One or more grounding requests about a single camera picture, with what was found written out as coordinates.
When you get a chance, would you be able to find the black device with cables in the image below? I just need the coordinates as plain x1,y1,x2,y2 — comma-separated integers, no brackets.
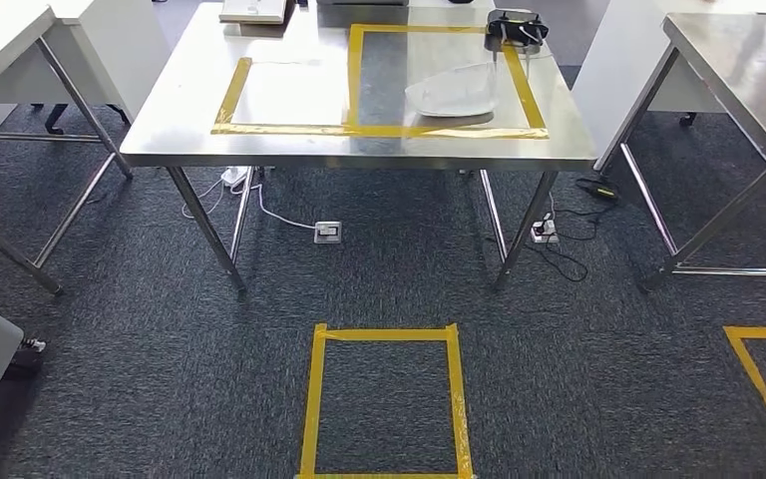
484,7,551,66

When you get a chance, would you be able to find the white plastic shell part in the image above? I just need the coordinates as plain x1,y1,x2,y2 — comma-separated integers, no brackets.
404,61,500,120

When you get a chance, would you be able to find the yellow floor tape square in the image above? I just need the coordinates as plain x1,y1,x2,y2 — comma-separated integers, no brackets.
298,322,476,479

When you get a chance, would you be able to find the grey floor socket box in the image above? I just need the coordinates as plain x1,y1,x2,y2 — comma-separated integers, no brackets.
312,221,344,245

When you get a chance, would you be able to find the white power strip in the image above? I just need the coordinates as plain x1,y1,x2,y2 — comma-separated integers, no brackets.
530,213,562,245
220,166,253,189

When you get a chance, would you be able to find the white power cable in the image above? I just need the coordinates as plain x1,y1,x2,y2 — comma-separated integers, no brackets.
180,177,318,233

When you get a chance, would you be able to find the steel workbench table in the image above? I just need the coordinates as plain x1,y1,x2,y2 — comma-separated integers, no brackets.
120,0,599,303

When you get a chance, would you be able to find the white cabinet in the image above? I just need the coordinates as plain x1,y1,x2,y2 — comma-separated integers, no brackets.
571,0,731,115
0,0,173,125

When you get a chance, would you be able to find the black power adapter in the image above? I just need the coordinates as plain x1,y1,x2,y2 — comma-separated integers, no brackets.
575,176,620,202

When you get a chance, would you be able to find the black cable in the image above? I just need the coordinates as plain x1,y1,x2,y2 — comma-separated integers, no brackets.
485,195,622,284

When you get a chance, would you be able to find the white flat box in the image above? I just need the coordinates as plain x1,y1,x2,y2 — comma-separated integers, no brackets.
217,0,296,28

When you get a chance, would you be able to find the black chair base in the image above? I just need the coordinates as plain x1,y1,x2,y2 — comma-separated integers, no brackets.
29,102,134,137

